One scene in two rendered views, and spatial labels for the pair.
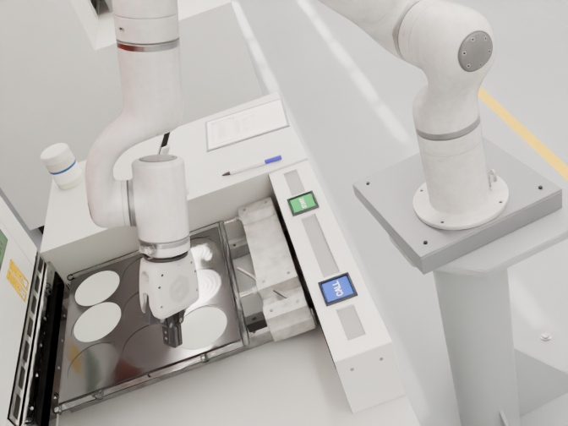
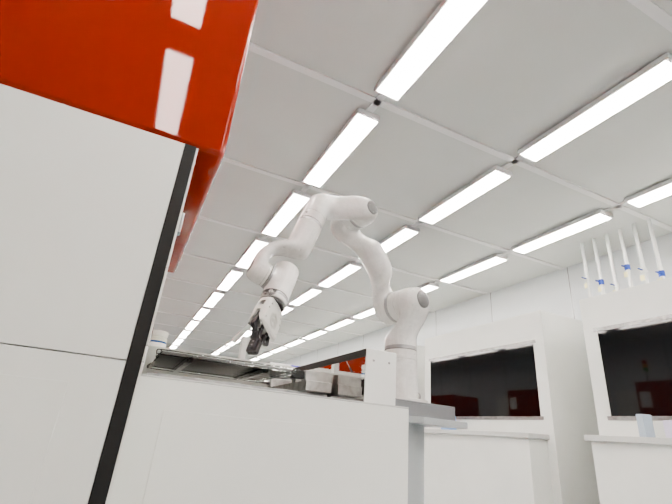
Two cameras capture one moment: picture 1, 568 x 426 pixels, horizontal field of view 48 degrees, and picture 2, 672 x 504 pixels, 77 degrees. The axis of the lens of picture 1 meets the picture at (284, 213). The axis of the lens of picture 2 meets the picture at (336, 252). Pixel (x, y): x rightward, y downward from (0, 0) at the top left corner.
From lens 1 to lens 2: 1.19 m
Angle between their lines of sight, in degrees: 64
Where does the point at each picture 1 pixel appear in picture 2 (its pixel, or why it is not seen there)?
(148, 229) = (275, 283)
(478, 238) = (416, 408)
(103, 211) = (261, 263)
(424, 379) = not seen: outside the picture
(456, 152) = (406, 356)
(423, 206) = not seen: hidden behind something
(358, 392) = (372, 384)
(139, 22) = (315, 211)
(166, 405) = not seen: hidden behind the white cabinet
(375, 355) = (387, 358)
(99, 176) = (270, 248)
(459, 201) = (405, 389)
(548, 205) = (448, 413)
